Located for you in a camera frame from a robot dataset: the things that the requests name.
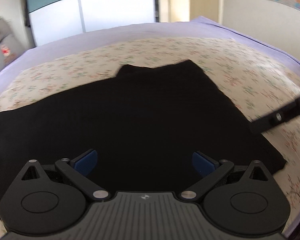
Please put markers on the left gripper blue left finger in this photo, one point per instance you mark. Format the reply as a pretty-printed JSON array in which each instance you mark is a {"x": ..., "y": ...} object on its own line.
[{"x": 82, "y": 164}]

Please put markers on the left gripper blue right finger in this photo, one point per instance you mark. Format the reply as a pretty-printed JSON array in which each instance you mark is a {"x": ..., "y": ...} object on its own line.
[{"x": 204, "y": 165}]

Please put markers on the black pants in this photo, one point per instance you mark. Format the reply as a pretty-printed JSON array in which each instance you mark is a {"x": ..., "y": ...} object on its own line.
[{"x": 145, "y": 124}]

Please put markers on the cream open bedroom door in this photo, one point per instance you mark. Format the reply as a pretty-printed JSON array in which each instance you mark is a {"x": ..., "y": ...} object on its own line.
[{"x": 211, "y": 9}]

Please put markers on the floral cream blanket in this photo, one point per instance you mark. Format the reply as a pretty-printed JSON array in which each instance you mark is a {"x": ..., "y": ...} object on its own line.
[{"x": 255, "y": 82}]

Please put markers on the lavender bed sheet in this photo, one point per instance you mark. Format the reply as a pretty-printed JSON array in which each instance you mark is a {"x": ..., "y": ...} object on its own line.
[{"x": 199, "y": 27}]

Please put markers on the grey cushioned headboard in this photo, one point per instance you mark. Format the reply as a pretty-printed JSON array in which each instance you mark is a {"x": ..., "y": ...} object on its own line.
[{"x": 10, "y": 47}]

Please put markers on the white and teal wardrobe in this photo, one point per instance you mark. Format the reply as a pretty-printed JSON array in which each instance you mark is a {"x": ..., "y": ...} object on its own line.
[{"x": 52, "y": 20}]

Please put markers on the far hallway door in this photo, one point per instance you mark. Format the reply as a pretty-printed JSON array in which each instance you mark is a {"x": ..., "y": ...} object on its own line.
[{"x": 174, "y": 10}]

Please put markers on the dark shelf with items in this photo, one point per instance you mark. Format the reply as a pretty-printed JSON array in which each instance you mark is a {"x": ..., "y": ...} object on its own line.
[{"x": 157, "y": 16}]

